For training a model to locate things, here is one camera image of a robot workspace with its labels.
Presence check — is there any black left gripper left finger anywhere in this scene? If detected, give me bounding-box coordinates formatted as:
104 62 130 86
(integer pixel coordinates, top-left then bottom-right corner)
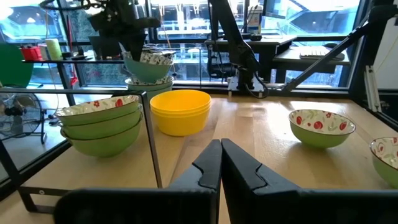
53 139 223 224

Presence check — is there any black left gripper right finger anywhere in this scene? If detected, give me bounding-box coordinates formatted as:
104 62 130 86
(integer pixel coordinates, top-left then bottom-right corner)
221 138 398 224

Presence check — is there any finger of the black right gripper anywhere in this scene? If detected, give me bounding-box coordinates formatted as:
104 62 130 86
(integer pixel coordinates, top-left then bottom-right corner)
119 34 135 62
132 34 147 62

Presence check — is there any yellow plastic bowl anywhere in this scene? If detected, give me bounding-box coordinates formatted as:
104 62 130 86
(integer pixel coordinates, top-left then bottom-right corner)
150 101 213 116
151 105 213 137
149 89 213 110

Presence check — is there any red floral green bowl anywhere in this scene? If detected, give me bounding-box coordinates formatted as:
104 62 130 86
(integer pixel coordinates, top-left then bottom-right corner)
54 95 141 127
60 113 144 159
288 108 357 149
369 136 398 190
57 107 143 141

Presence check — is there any yellow-green roll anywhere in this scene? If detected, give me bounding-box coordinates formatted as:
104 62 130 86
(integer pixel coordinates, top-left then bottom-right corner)
45 38 63 61

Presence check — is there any black computer box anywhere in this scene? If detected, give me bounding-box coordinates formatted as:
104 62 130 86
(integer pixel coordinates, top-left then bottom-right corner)
207 54 233 78

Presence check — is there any dark green round panel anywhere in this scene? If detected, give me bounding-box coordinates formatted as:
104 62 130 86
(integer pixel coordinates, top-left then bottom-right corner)
0 42 34 88

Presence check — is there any black floor fan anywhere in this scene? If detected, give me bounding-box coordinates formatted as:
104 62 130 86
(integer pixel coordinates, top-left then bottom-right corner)
0 92 47 144

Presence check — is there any black desk with keyboard tray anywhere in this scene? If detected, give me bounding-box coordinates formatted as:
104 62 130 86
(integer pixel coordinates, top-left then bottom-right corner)
204 34 352 85

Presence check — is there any computer keyboard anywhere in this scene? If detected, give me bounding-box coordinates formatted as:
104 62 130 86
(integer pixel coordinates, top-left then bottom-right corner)
298 46 346 61

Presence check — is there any wooden shelf with black frame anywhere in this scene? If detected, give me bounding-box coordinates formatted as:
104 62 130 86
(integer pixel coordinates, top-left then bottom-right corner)
0 88 163 215

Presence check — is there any silver aluminium bracket bar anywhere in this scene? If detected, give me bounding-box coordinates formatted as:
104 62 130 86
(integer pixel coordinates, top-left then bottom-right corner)
364 64 382 113

